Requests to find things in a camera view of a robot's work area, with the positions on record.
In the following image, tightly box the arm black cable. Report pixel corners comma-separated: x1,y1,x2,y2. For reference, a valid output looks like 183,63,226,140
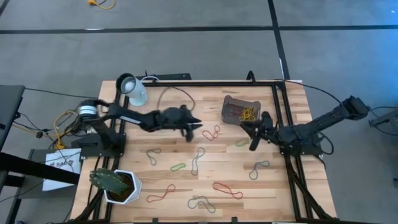
156,86,196,112
246,70,345,156

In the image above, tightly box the blue rubber band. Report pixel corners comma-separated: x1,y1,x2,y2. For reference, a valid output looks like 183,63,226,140
248,160,271,181
146,147,162,166
187,195,216,214
191,147,206,177

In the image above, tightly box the dark gray table top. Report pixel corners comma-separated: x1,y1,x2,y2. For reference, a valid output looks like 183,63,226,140
0,84,26,150

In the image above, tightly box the black floor tape strip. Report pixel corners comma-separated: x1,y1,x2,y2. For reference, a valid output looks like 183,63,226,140
267,0,290,81
0,25,398,35

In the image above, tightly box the yellow floor cable with plug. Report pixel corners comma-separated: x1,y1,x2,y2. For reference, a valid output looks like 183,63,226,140
88,0,116,10

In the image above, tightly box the gray plastic bin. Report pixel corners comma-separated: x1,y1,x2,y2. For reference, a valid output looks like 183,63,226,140
221,95,262,126

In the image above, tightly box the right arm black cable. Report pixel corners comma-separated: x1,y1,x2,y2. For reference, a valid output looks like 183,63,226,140
246,70,345,156

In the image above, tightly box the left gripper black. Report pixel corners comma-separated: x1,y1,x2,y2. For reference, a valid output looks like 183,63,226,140
163,105,203,143

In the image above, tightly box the black beam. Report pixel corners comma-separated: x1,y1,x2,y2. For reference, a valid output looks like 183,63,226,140
0,151,81,185

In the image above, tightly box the black table leg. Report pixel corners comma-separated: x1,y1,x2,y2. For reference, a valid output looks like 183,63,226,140
0,174,23,224

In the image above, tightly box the white paper sign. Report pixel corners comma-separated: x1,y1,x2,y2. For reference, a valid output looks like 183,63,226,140
42,147,82,192

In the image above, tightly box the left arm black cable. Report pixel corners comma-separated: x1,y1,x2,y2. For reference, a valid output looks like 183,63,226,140
156,86,196,112

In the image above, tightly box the green cactus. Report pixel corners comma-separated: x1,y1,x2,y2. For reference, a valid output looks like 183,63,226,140
89,168,129,195

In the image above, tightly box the black stand base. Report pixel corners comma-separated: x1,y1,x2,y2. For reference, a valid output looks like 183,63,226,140
368,107,398,128

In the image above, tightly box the thin black cable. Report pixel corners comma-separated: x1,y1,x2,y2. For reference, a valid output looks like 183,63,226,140
24,88,100,100

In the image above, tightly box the white cylindrical lamp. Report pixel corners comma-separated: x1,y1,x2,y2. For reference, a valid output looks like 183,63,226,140
116,72,148,107

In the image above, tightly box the black flat box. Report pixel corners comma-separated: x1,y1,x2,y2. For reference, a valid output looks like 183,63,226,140
136,73,192,82

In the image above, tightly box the white hexagonal plant pot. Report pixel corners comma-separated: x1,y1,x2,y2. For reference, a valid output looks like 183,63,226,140
103,169,143,205

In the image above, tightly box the gray flat box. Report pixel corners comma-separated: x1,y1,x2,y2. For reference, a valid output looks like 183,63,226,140
18,148,82,200

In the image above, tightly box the black aluminium table frame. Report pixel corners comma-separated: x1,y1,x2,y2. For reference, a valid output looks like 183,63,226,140
71,80,338,224

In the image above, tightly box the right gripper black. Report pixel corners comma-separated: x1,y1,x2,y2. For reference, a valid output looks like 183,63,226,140
239,111,282,152

